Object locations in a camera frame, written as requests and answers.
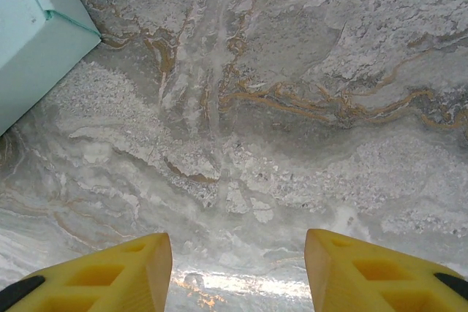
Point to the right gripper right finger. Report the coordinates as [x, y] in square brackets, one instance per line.
[373, 279]

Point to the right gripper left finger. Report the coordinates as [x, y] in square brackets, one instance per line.
[91, 282]

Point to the light blue paper box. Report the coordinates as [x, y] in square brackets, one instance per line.
[33, 34]

